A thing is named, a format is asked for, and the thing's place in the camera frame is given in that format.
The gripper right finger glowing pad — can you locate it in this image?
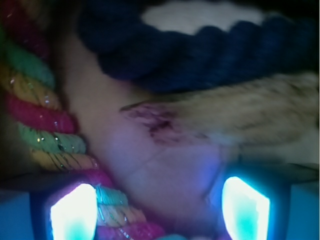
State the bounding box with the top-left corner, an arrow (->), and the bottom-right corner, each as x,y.
214,162 -> 293,240

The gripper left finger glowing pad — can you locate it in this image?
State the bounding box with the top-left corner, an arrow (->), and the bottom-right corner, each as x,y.
29,174 -> 99,240

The multicolored twisted rope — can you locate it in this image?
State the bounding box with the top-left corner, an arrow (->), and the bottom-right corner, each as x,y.
0,0 -> 187,240

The brown wood bark piece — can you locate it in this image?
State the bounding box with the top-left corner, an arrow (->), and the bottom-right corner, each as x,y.
120,72 -> 320,147

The dark blue twisted rope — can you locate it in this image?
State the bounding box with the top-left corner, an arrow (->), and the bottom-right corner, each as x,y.
77,0 -> 320,94

